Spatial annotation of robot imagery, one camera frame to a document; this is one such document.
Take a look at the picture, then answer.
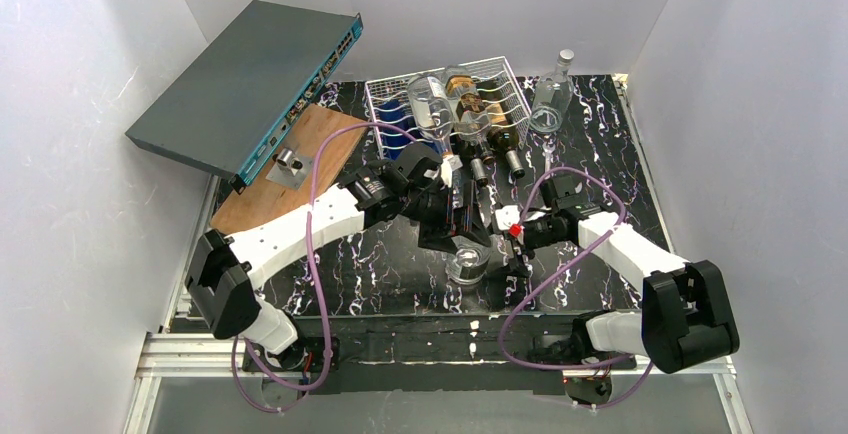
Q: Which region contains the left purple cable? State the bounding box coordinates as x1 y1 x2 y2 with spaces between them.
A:
230 122 419 415

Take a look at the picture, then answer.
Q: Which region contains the clear bottle green label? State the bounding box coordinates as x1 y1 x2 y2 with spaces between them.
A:
529 49 575 134

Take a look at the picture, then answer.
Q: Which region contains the dark wine bottle left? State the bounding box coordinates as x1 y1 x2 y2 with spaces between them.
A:
458 138 490 187

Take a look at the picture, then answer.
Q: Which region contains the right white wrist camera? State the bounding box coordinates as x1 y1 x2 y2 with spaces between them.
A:
491 205 524 242

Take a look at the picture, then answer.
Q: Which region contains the dark wine bottle right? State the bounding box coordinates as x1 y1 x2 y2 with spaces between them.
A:
485 103 525 180

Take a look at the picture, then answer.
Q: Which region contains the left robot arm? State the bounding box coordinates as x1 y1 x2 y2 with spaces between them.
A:
185 143 491 363

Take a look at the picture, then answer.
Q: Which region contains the white wire wine rack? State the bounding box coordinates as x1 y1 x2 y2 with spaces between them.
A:
366 56 531 156

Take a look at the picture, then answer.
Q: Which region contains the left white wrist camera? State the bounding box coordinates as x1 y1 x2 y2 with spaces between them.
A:
439 154 462 188

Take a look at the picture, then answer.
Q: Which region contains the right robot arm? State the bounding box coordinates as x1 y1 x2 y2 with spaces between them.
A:
493 168 740 373

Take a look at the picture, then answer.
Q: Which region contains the metal plate with cylinder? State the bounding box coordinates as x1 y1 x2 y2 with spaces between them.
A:
266 147 314 190

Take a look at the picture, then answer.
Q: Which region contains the clear bottle blue label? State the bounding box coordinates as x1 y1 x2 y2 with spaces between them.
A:
407 74 454 157

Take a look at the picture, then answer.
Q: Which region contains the aluminium frame rail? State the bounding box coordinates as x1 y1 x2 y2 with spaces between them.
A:
122 172 755 434

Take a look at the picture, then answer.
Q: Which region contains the wooden board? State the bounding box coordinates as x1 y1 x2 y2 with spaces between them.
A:
210 105 364 234

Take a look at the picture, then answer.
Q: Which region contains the amber labelled bottle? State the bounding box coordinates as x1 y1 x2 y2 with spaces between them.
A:
443 65 495 166

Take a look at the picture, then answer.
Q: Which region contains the grey network switch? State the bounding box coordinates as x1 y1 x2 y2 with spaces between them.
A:
125 0 363 193

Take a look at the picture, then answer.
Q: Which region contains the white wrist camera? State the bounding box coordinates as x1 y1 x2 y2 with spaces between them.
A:
491 205 524 242
439 154 462 188

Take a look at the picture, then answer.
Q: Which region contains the small silver wrench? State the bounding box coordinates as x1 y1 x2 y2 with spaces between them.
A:
542 140 556 172

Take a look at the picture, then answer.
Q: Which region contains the blue bottle left bottom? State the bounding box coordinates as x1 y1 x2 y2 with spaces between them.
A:
376 99 412 159

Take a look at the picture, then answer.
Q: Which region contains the dark wine bottle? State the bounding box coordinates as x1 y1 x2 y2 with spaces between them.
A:
485 103 525 180
458 138 490 187

